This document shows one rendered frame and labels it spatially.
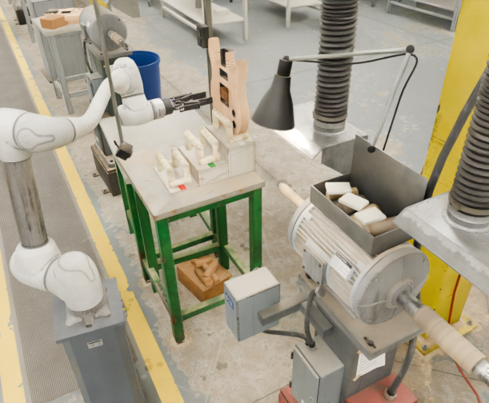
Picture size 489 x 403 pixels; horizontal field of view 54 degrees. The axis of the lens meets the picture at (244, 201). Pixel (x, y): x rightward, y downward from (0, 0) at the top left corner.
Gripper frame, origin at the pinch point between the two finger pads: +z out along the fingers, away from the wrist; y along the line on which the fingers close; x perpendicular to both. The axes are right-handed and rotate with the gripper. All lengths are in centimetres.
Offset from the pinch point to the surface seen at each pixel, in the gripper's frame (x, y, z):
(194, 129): -41, -50, 12
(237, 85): 9.5, 15.1, 10.6
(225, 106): -6.2, 1.1, 10.5
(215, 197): -38.3, 25.9, -8.1
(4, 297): -130, -62, -122
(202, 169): -29.1, 14.2, -9.3
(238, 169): -34.9, 14.4, 9.7
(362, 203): 13, 117, -2
